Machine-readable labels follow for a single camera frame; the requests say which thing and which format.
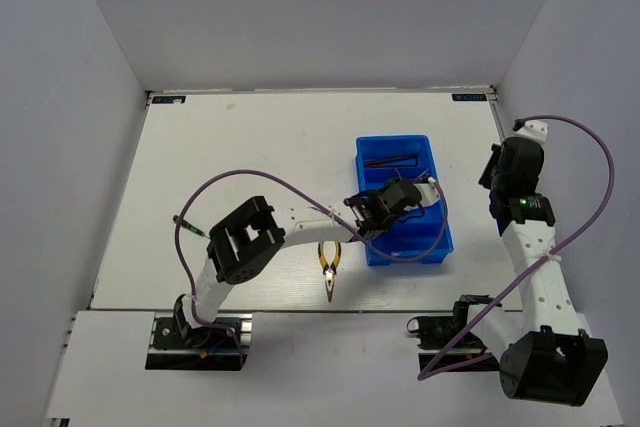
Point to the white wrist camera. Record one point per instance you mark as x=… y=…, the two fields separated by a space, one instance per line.
x=534 y=130
x=428 y=189

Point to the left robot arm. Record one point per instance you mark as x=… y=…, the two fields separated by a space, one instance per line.
x=242 y=244

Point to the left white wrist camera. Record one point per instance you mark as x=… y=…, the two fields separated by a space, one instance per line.
x=428 y=189

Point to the right blue table label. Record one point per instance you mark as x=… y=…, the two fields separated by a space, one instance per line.
x=469 y=97

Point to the yellow black pliers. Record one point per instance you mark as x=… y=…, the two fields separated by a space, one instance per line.
x=329 y=267
x=412 y=214

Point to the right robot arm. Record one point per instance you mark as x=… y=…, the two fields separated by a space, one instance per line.
x=550 y=358

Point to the blue table label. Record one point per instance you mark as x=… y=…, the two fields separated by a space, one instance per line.
x=168 y=99
x=469 y=97

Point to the left blue table label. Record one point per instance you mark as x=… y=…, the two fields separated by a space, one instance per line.
x=168 y=99

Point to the blue divided plastic bin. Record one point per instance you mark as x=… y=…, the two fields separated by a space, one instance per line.
x=376 y=159

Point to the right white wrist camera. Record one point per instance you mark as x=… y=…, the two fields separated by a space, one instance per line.
x=534 y=130

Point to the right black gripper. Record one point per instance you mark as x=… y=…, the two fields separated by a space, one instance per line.
x=485 y=178

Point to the thin green precision screwdriver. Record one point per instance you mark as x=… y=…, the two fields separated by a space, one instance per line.
x=184 y=224

